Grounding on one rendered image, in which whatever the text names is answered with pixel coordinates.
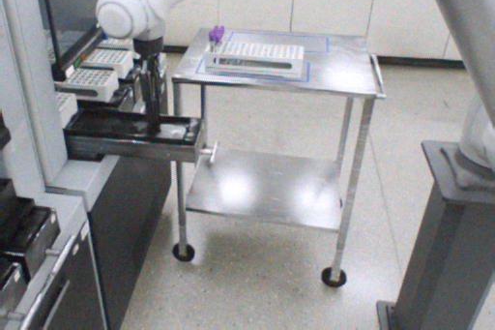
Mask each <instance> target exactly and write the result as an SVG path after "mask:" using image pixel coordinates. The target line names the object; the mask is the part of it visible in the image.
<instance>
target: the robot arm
mask: <svg viewBox="0 0 495 330"><path fill-rule="evenodd" d="M182 1H184V0H99V2H98V6H97V19H98V21H99V23H100V26H101V28H102V30H103V32H104V33H105V34H106V35H107V36H108V37H110V38H112V39H115V40H119V41H125V40H130V39H132V42H133V50H134V52H135V53H137V54H139V55H140V56H141V59H140V66H141V70H138V75H139V79H140V86H141V94H142V102H143V103H145V110H146V122H154V123H157V122H158V114H160V98H159V93H160V92H161V89H159V87H160V52H161V51H162V50H163V37H162V36H163V35H164V33H165V20H166V19H167V18H168V14H169V11H170V9H171V8H172V7H173V6H174V5H177V4H178V3H180V2H182ZM435 3H436V5H437V7H438V9H439V12H440V14H441V16H442V18H443V20H444V21H445V24H446V26H447V28H448V30H450V32H451V36H452V38H453V40H454V42H455V44H456V47H457V49H458V51H459V53H460V55H461V58H462V60H463V62H464V64H465V66H466V68H467V71H468V73H469V75H470V77H471V79H472V81H473V83H474V85H475V87H476V89H477V94H476V95H475V97H474V99H473V101H472V103H471V106H470V108H469V111H468V114H467V117H466V120H465V123H464V127H463V130H462V135H461V139H460V143H459V145H458V146H455V145H449V144H444V145H442V146H441V149H440V152H441V153H442V154H443V155H444V156H445V157H447V159H448V162H449V164H450V166H451V170H452V172H453V174H454V176H455V179H456V182H455V186H456V187H457V189H459V190H461V191H484V192H493V193H495V0H435Z"/></svg>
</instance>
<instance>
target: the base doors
mask: <svg viewBox="0 0 495 330"><path fill-rule="evenodd" d="M292 4H293V13H292ZM371 7H372V9H371ZM291 16H292V23H291ZM369 18H370V19H369ZM368 23H369V24H368ZM290 25H291V32H297V33H314V34H333V35H351V36H365V38H366V44H367V49H368V52H369V53H376V55H380V56H398V57H417V58H435V59H442V58H443V59H451V60H462V58H461V55H460V53H459V51H458V49H457V47H456V44H455V42H454V40H453V38H452V36H451V32H450V30H448V28H447V26H446V24H445V21H444V20H443V18H442V16H441V14H440V12H439V9H438V7H437V5H436V3H435V0H373V2H372V0H294V2H293V0H184V1H182V2H180V3H178V4H177V5H174V6H173V7H172V8H171V9H170V11H169V14H168V18H167V19H166V20H165V33H164V35H163V36H162V37H163V45H182V46H190V45H191V43H192V42H193V40H194V38H195V36H196V35H197V33H198V31H199V30H200V28H201V27H207V28H215V26H218V28H220V27H221V26H224V29H243V30H261V31H278V32H290ZM367 28H368V29H367ZM447 39H448V40H447ZM442 56H443V57H442Z"/></svg>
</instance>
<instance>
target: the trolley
mask: <svg viewBox="0 0 495 330"><path fill-rule="evenodd" d="M213 30H214V28H207V27H201V28H200V30H199V31H198V33H197V35H196V36H195V38H194V40H193V42H192V43H191V45H190V47H189V49H188V51H187V52H186V54H185V56H184V57H183V59H182V61H181V63H180V64H179V66H178V68H177V69H175V71H174V73H173V74H172V76H171V82H172V98H173V116H183V88H182V83H189V84H201V120H204V143H203V147H202V149H209V150H212V149H213V147H210V146H208V85H213V86H224V87H237V88H248V89H261V90H273V91H284V92H296V93H307V94H308V95H319V96H331V97H342V98H347V101H346V105H345V106H344V111H343V117H342V123H341V129H340V135H339V140H338V146H337V151H336V157H335V161H332V160H323V159H314V158H306V157H297V156H288V155H280V154H272V153H263V152H253V151H245V150H236V149H227V148H218V151H217V155H216V159H215V163H214V165H209V160H210V157H211V155H204V154H201V160H200V163H199V166H198V169H197V170H196V173H195V176H194V180H193V183H192V185H191V188H190V191H189V196H188V198H187V201H186V177H185V162H175V165H177V187H178V209H179V231H180V242H179V243H177V244H174V246H173V248H172V254H173V255H174V256H175V257H177V258H178V259H179V260H182V262H190V261H191V260H193V259H194V256H195V248H194V247H193V246H192V245H191V244H189V239H188V237H187V211H189V212H195V213H202V214H209V215H215V216H222V217H228V218H235V219H242V220H249V221H256V222H262V223H269V224H276V225H289V226H295V227H301V228H308V229H315V230H322V231H329V232H335V233H338V235H337V239H336V244H335V254H334V259H333V261H332V263H331V267H328V268H325V269H324V270H323V271H322V273H321V281H322V283H323V284H324V285H327V286H329V287H341V286H343V285H345V284H346V274H345V272H344V271H343V270H341V269H340V262H341V258H342V254H343V249H344V244H345V239H346V234H347V229H349V225H350V221H351V216H352V211H353V206H354V201H355V197H356V192H357V188H358V183H359V177H360V172H361V168H362V163H363V158H364V149H365V145H366V141H367V136H368V131H369V126H370V121H371V116H372V112H373V108H374V103H375V100H379V101H385V100H386V99H387V97H386V92H385V88H384V84H383V80H382V76H381V72H380V68H379V64H378V60H377V56H376V53H369V52H368V49H367V44H366V39H365V36H351V35H333V34H314V33H297V32H278V31H261V30H243V29H224V35H223V41H224V42H229V43H245V44H262V45H292V46H302V47H303V48H304V57H303V65H302V74H301V77H300V78H295V77H284V76H279V75H255V74H242V73H229V72H208V71H205V60H204V52H205V50H206V48H207V46H208V44H209V32H212V31H213ZM370 58H373V62H374V67H375V71H376V75H377V79H378V83H379V88H380V92H381V95H379V94H377V90H376V85H375V81H374V76H373V71H372V68H371V63H370ZM354 99H364V108H363V113H362V118H361V123H360V128H359V133H358V138H357V143H356V148H355V153H354V159H353V163H352V168H351V173H350V178H349V184H348V190H347V195H345V199H344V204H343V209H342V214H341V219H340V208H341V206H342V201H341V199H340V197H339V186H338V180H339V174H340V169H341V164H342V158H343V153H344V147H346V142H347V136H348V132H349V126H350V121H351V115H352V109H353V104H354Z"/></svg>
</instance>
